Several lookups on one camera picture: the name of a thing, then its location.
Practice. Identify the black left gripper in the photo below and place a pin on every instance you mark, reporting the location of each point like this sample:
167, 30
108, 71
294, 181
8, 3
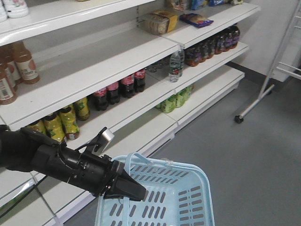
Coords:
102, 175

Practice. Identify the light blue plastic basket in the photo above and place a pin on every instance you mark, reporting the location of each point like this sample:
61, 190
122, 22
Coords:
177, 194

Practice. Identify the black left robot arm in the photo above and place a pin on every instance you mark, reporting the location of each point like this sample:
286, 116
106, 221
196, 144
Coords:
27, 150

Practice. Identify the yellow lemon tea bottle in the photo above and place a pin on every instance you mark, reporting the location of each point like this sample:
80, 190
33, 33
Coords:
69, 123
54, 127
81, 108
38, 126

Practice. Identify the cola bottle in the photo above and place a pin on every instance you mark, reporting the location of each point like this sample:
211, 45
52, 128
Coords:
100, 99
113, 93
127, 86
139, 82

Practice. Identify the white store shelving unit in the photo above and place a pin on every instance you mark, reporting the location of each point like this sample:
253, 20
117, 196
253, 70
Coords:
80, 47

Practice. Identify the clear water bottle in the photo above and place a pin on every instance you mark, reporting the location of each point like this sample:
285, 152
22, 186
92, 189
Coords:
176, 64

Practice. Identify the orange C100 juice bottle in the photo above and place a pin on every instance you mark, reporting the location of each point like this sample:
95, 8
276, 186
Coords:
7, 54
7, 92
25, 63

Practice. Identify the boxed cookies yellow band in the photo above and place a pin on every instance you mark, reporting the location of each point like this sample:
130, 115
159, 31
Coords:
159, 22

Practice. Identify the white rolling rack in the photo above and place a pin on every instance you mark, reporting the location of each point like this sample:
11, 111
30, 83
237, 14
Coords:
277, 64

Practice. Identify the blue snack bag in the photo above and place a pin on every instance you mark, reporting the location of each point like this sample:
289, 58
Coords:
196, 20

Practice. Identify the white peach drink bottle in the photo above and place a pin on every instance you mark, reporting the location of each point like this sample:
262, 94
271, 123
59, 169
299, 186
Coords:
16, 8

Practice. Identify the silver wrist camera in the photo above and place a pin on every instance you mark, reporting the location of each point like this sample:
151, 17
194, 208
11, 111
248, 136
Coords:
101, 141

